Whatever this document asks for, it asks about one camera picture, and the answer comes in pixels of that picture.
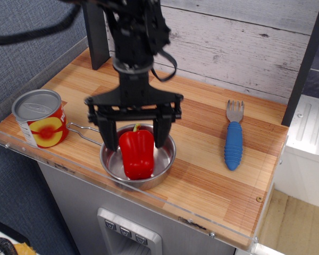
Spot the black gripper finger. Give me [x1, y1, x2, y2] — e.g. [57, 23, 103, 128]
[153, 116, 172, 148]
[97, 118, 118, 151]

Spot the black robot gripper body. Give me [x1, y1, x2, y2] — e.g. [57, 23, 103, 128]
[85, 72, 183, 125]

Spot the red toy bell pepper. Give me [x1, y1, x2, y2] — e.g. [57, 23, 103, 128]
[119, 123, 154, 180]

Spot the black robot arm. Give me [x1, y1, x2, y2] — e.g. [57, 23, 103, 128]
[85, 1, 183, 151]

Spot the small stainless steel pan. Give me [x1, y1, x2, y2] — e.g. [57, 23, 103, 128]
[66, 122, 176, 190]

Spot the orange toy food can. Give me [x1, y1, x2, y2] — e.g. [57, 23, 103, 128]
[11, 89, 69, 148]

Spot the grey toy fridge cabinet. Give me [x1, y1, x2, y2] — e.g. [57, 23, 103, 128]
[39, 163, 236, 254]

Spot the silver dispenser button panel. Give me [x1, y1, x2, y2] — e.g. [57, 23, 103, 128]
[97, 208, 163, 254]

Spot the yellow object at corner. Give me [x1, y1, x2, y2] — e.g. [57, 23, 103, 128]
[14, 243, 38, 255]

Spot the white toy sink counter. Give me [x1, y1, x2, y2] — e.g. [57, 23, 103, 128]
[273, 95, 319, 207]

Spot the blue handled toy fork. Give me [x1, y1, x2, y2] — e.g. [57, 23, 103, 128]
[224, 100, 244, 171]

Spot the dark grey left post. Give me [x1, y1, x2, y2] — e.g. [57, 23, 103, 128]
[82, 2, 110, 70]

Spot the dark grey post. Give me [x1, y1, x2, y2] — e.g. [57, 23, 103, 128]
[82, 2, 110, 70]
[281, 13, 319, 127]

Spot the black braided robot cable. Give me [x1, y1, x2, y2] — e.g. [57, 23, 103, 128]
[0, 4, 82, 45]

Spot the dark grey right post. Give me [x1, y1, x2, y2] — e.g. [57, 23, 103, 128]
[281, 13, 319, 127]

